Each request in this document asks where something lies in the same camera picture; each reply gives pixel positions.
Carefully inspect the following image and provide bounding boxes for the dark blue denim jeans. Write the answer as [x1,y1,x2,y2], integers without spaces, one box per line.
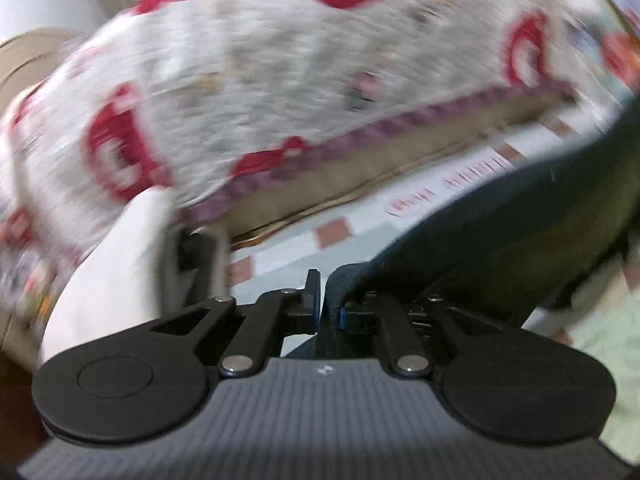
[284,104,640,361]

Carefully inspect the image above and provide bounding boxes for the white folded garment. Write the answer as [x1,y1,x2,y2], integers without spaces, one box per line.
[39,186,180,363]

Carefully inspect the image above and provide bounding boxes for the white quilted strawberry bedspread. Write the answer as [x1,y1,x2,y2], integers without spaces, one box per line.
[1,0,598,326]

